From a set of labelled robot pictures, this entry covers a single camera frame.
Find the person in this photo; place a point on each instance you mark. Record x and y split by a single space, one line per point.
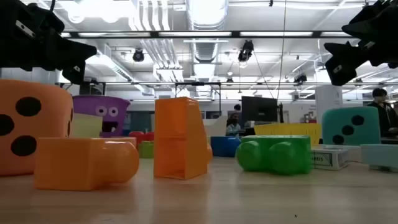
381 109
233 126

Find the white plastic bin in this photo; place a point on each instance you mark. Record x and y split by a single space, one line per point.
214 126

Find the black overhead rig bar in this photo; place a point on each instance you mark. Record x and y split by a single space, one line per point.
192 34

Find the mint green small block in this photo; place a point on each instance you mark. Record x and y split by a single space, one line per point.
379 155

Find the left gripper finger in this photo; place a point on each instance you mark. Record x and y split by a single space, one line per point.
68 53
74 74

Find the yellow plastic basket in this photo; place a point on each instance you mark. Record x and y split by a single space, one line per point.
289 129

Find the white column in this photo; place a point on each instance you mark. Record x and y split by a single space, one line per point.
329 102

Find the black computer monitor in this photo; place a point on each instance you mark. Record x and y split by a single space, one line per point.
259 109

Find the playing card box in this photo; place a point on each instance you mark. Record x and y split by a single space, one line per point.
326 158

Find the black ceiling spotlight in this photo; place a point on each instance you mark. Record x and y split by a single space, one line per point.
138 56
246 51

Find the purple monster face bucket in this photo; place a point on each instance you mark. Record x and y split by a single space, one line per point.
90 105

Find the green two-stud block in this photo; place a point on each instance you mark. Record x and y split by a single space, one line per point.
280 155

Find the red two-stud block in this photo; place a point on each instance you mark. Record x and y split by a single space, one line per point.
136 137
149 136

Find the yellow-green translucent tray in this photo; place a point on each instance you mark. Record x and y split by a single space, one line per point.
85 126

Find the orange foam die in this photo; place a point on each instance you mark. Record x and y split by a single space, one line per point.
49 130

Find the silver air duct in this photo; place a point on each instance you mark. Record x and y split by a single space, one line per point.
206 12

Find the orange tall block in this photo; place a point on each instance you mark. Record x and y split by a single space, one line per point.
177 140

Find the lime green duplo brick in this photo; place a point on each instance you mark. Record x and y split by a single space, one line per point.
146 150

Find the teal foam die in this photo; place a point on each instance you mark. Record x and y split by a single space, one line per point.
370 130

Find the blue toy block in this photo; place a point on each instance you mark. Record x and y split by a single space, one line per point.
224 146

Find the orange block with stud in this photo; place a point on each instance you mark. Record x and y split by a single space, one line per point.
68 161

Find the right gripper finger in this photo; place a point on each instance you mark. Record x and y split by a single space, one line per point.
379 18
342 67

